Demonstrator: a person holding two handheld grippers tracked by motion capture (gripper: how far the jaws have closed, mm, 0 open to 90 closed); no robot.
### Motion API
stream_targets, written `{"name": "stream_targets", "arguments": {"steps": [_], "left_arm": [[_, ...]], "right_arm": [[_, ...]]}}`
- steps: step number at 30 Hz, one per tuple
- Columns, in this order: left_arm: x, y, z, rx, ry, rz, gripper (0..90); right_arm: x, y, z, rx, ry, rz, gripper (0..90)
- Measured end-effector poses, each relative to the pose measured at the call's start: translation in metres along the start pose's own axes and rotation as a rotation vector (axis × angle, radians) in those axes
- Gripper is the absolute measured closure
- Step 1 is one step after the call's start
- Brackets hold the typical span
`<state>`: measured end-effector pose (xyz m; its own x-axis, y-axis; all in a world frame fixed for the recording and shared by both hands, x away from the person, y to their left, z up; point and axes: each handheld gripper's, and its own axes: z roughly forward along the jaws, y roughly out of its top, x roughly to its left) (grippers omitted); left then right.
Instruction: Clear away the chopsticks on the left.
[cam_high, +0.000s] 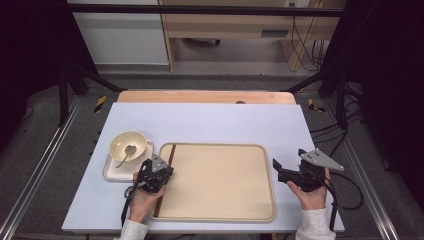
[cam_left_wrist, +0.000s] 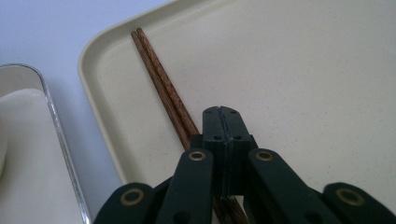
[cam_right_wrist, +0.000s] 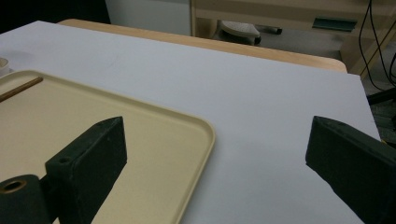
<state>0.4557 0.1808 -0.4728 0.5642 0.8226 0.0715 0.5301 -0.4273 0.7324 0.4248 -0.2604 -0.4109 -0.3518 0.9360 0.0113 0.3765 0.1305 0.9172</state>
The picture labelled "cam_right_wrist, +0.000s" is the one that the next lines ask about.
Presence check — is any black cable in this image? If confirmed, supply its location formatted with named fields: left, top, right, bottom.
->
left=372, top=0, right=396, bottom=88
left=358, top=0, right=387, bottom=91

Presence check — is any black stand leg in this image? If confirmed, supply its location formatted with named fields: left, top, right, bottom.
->
left=366, top=87, right=396, bottom=105

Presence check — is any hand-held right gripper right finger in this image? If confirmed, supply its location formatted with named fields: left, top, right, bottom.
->
left=304, top=115, right=396, bottom=224

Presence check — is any small cream dish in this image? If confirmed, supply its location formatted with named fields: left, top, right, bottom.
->
left=0, top=57, right=10, bottom=77

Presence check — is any brown wooden chopstick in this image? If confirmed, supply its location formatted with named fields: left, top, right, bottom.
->
left=0, top=76, right=44, bottom=104

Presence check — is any beige plastic tray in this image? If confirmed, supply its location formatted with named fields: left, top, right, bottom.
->
left=0, top=70, right=217, bottom=224

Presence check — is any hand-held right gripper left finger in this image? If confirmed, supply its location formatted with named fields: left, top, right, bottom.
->
left=45, top=116, right=128, bottom=224

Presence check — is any white table mat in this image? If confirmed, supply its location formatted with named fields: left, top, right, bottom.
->
left=0, top=20, right=381, bottom=224

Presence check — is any white chair base foot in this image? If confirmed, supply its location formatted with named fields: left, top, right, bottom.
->
left=217, top=20, right=262, bottom=45

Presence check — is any grey rod with black tip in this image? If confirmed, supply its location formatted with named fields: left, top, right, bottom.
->
left=258, top=25, right=284, bottom=35

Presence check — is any white cabinet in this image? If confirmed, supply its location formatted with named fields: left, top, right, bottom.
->
left=105, top=0, right=192, bottom=36

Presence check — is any light wooden furniture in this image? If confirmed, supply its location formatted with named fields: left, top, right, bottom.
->
left=190, top=0, right=396, bottom=79

